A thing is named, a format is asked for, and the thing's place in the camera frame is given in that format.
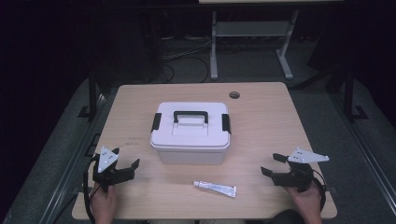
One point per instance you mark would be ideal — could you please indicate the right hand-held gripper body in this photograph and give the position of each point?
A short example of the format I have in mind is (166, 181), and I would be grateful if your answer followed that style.
(300, 177)

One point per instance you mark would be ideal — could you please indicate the black upright post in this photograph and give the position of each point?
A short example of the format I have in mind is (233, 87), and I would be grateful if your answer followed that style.
(92, 93)
(348, 93)

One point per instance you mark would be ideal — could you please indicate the white metal table frame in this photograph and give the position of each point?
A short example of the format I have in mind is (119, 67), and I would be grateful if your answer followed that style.
(249, 28)

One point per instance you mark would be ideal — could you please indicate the black rounded object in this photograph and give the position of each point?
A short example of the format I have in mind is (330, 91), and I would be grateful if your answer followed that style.
(288, 217)

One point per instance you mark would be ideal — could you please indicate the white plastic storage box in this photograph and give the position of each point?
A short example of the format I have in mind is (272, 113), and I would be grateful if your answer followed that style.
(190, 157)

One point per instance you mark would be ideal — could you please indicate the white toothpaste tube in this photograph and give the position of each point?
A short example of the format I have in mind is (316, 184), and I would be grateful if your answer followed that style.
(216, 188)

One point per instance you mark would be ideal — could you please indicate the grey metal floor rail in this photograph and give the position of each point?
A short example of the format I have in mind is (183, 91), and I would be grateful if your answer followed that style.
(364, 149)
(71, 161)

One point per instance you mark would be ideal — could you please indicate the person's right hand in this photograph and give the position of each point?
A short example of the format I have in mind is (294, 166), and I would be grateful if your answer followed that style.
(308, 202)

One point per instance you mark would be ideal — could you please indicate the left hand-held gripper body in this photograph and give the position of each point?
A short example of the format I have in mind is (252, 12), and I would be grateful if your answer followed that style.
(106, 160)

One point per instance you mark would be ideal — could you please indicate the person's left hand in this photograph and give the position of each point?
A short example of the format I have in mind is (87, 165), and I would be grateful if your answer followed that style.
(104, 203)

